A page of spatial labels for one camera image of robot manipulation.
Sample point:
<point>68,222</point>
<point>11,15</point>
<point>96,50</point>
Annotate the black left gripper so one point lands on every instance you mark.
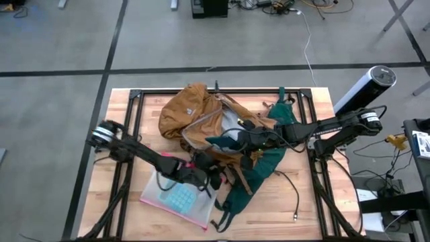
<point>201,174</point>

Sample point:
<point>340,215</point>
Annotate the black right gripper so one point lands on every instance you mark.
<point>258,136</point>

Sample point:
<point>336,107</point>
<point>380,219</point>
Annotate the teal calculator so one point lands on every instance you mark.
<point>181,198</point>

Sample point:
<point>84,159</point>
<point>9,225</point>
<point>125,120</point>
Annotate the white mesh pouch pink trim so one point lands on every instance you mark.
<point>161,198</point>

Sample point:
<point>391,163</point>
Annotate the tan and green backpack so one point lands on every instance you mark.
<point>188,114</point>

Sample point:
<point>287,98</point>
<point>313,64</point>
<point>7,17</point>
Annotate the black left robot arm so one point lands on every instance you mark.
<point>141,153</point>

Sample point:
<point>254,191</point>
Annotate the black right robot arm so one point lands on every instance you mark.
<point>336,126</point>

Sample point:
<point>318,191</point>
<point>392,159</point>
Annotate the white paper sheet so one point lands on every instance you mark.
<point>367,196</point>

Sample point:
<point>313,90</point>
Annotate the grey floor box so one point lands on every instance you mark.
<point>376,183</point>

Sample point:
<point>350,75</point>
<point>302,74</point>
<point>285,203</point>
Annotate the black computer case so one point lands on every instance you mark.
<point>208,8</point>

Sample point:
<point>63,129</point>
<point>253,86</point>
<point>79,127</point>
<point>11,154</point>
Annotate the yellow clamp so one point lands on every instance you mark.
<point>396,142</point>

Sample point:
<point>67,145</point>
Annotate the white table foot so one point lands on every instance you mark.
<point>173,4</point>
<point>62,3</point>

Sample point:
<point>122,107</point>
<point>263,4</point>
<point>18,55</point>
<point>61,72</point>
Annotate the white and blue box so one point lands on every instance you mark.
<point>422,142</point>

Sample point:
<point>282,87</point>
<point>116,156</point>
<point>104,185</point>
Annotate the black side cart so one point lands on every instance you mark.
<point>420,174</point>

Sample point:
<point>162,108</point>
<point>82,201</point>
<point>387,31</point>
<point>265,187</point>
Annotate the grey folding table leg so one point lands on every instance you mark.
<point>421,88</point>
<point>398,15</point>

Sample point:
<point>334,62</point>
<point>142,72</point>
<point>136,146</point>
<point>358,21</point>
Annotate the yellow floor object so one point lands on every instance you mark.
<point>6,7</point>

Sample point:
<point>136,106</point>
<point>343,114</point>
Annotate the black metal table frame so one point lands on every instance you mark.
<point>148,91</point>

